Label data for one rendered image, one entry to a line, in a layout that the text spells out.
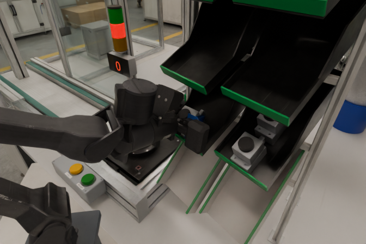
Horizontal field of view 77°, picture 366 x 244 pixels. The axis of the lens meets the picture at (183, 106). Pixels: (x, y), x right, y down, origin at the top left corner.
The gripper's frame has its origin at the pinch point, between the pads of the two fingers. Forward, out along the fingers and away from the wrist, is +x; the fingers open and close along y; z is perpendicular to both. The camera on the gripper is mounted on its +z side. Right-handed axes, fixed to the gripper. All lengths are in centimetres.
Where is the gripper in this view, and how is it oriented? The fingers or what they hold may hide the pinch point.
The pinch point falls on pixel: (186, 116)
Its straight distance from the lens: 53.3
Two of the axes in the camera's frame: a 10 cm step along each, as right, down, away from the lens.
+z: 1.4, -9.2, -3.8
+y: -7.3, -3.5, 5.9
